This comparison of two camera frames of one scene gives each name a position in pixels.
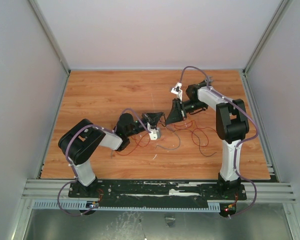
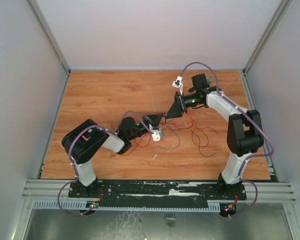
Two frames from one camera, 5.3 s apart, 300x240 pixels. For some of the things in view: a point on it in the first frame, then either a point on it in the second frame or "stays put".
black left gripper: (153, 118) stays put
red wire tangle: (194, 134) to (175, 123)
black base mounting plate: (194, 190) stays put
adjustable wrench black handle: (208, 79) stays put
